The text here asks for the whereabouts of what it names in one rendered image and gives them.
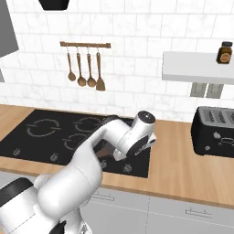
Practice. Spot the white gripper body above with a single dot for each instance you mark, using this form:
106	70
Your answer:
120	154

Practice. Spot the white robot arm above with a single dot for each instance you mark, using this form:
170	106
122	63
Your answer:
70	186

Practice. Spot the black hob knob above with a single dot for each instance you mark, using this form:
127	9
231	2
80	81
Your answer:
104	164
127	167
16	151
54	157

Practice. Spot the dark brown pan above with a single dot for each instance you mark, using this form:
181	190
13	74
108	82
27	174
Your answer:
104	150

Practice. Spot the grey drawer front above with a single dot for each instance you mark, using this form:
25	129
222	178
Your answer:
189	218
122	213
13	177

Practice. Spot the wooden spatula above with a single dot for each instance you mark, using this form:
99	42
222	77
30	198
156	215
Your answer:
100	82

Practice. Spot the wooden ladle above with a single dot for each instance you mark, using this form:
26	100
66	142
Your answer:
91	81

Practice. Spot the black hob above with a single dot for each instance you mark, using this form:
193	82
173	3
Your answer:
36	143

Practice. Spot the wooden round spoon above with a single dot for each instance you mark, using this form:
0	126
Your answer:
81	79

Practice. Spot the small wooden spoon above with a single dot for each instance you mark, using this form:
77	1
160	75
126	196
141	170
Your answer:
71	75

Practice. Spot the black toaster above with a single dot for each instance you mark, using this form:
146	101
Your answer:
213	134

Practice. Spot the brown spice jar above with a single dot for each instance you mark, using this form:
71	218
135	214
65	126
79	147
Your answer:
224	54

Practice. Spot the black range hood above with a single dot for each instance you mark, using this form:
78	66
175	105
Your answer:
54	4

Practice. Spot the grey wall socket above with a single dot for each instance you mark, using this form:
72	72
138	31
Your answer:
198	89
214	91

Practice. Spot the wooden utensil rail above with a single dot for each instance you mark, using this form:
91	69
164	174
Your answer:
85	44

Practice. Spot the white wall shelf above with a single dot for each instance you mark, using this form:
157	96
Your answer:
198	67

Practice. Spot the grey wall cupboard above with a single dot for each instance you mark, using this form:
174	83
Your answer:
6	30

